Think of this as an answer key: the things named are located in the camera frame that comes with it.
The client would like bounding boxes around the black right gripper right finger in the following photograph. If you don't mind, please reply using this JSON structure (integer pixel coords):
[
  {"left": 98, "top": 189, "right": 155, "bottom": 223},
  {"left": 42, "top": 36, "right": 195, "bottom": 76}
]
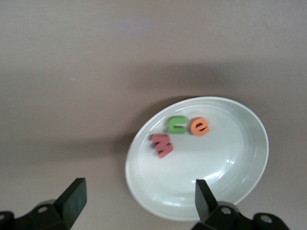
[{"left": 191, "top": 179, "right": 259, "bottom": 230}]

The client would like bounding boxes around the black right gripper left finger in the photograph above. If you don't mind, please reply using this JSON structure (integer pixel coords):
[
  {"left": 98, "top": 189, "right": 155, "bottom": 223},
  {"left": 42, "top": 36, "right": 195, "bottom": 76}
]
[{"left": 14, "top": 177, "right": 87, "bottom": 230}]

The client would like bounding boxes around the red foam letter w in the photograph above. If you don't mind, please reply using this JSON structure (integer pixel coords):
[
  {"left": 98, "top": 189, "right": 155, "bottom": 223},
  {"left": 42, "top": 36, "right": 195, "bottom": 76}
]
[{"left": 150, "top": 134, "right": 174, "bottom": 159}]

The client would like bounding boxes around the orange foam letter e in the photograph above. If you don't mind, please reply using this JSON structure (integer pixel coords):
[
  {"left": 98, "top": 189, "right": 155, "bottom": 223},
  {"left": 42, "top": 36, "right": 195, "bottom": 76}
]
[{"left": 189, "top": 116, "right": 211, "bottom": 137}]

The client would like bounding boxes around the green foam letter u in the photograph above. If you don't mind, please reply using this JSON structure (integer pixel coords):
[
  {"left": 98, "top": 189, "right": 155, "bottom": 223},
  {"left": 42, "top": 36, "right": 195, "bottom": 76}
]
[{"left": 166, "top": 115, "right": 187, "bottom": 135}]

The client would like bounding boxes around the beige brown plate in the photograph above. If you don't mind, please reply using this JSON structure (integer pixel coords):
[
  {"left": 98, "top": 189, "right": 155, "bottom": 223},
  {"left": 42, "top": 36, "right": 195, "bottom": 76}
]
[{"left": 124, "top": 96, "right": 269, "bottom": 221}]

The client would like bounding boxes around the brown table cover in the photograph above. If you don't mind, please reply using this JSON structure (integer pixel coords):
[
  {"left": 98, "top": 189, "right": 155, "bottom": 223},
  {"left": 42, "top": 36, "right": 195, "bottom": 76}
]
[{"left": 0, "top": 0, "right": 307, "bottom": 230}]

